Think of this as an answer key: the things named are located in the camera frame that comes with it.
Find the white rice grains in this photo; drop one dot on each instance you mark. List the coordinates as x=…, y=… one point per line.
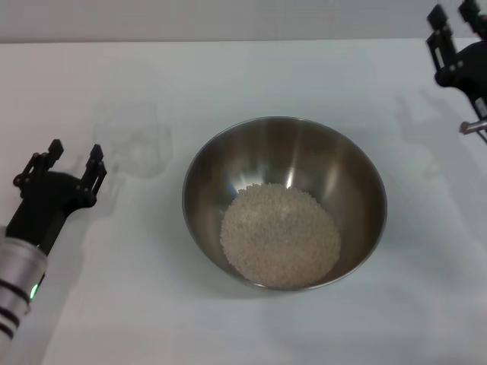
x=281, y=239

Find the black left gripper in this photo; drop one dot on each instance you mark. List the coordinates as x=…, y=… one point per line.
x=45, y=205

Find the clear plastic measuring cup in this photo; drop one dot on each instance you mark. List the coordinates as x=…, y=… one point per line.
x=141, y=152

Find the stainless steel mixing bowl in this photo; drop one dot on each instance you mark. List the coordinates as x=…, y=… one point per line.
x=289, y=152

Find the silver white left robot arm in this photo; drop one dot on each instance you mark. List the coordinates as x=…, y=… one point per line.
x=17, y=266

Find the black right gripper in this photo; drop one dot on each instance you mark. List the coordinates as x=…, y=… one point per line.
x=473, y=68

